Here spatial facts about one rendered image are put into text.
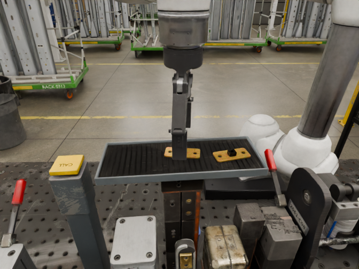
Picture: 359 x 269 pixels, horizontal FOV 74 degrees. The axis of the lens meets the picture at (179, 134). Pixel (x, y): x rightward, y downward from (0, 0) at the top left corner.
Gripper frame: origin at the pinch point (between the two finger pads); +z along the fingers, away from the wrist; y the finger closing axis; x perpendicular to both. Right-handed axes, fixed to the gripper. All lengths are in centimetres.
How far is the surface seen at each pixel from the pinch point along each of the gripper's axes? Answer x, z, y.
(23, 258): -29.6, 16.7, 21.9
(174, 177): -0.8, 4.9, 8.5
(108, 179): -14.2, 4.3, 11.1
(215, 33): 30, 73, -669
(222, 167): 9.3, 4.5, 4.4
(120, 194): -31, 51, -30
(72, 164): -24.1, 4.5, 6.6
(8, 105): -195, 73, -163
